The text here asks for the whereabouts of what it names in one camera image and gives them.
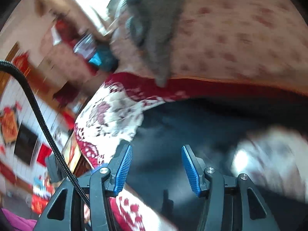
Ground black knit pants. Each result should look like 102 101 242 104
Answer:
126 98 307 230

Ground red white floral blanket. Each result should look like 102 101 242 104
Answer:
74 73 307 230

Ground teal plastic bag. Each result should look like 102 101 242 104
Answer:
73 33 119 72

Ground floral pink quilt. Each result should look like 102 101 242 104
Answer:
111 0 307 94

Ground grey fleece garment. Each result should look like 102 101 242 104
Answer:
125 0 183 87

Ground black wall television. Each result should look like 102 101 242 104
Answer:
14 124 38 165

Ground red framed wall decoration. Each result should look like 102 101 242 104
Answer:
1 107 19 144

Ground black braided cable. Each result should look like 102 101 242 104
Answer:
0 59 91 207

